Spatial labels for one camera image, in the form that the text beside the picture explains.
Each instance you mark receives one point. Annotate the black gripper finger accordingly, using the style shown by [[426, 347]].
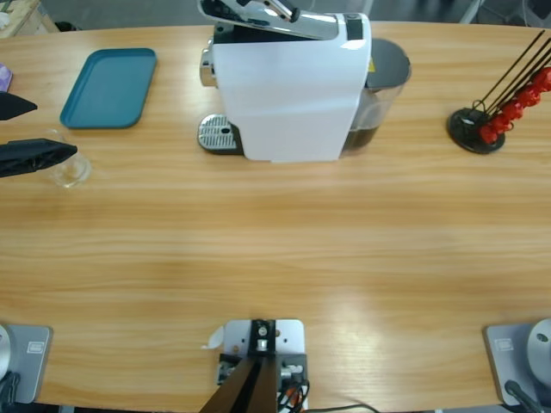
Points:
[[34, 155], [15, 106]]

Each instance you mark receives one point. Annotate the clear drinking glass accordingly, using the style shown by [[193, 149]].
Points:
[[73, 172]]

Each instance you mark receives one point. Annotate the white capsule coffee machine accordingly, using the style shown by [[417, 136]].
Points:
[[292, 99]]

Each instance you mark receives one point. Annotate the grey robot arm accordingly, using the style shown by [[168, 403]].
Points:
[[540, 344], [2, 348]]

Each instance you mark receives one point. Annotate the red coffee capsule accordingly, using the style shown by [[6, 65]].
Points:
[[513, 112], [528, 95], [499, 124], [544, 78], [488, 134]]

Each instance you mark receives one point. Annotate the purple packet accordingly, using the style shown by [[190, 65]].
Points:
[[4, 77]]

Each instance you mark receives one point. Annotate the small white object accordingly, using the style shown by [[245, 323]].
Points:
[[3, 20]]

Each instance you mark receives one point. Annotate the wooden crate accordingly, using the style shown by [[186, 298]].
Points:
[[26, 15]]

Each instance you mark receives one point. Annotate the teal plastic tray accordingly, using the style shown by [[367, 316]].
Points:
[[107, 88]]

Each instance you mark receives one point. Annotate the white paper tab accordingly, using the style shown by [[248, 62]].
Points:
[[213, 337]]

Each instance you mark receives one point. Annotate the clear water tank black lid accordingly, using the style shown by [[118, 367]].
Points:
[[387, 64]]

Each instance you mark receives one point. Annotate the black capsule holder with rods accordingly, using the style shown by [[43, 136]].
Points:
[[461, 127]]

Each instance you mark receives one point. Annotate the white furniture leg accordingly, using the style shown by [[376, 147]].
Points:
[[469, 10]]

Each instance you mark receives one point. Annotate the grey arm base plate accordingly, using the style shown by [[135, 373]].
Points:
[[503, 357], [30, 365]]

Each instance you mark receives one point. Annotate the dark camera post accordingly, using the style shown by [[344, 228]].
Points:
[[249, 378]]

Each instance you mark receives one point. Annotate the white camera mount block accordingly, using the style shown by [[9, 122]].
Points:
[[289, 335]]

